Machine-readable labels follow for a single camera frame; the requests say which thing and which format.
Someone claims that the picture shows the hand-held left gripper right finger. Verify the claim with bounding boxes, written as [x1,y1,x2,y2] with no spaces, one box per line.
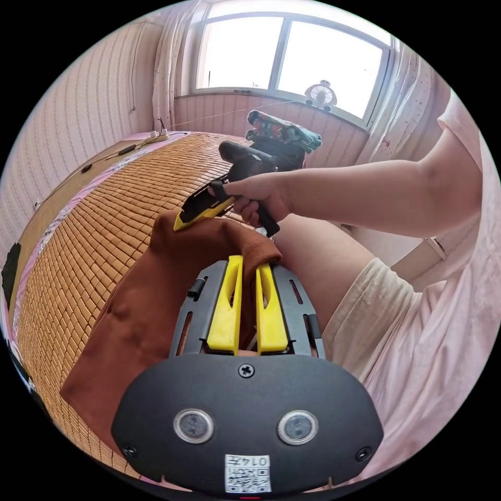
[256,263,291,355]

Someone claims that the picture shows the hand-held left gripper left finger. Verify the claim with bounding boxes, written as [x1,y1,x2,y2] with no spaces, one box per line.
[206,255,245,355]

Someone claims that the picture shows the brown long pants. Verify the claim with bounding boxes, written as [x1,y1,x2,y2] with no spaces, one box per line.
[59,210,283,462]

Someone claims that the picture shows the person's right forearm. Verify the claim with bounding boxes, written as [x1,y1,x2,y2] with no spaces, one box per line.
[282,127,483,240]

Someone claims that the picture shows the person's right hand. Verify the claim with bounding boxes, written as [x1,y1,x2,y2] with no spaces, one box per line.
[224,172,293,229]

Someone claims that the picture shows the pile of clothes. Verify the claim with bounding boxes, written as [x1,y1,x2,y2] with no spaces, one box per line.
[245,109,323,170]

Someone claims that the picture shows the bed with woven mat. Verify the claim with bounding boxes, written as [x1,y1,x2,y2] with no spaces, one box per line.
[7,131,283,483]

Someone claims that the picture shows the small white fan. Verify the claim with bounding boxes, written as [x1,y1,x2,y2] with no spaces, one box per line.
[304,79,337,111]

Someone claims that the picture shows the window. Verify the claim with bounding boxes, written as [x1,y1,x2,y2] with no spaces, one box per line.
[187,3,393,127]

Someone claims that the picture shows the white dotted curtain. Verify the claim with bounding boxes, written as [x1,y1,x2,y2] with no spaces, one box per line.
[367,37,451,166]
[151,9,205,123]

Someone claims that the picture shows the person's body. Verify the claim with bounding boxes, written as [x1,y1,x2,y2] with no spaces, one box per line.
[273,89,501,483]

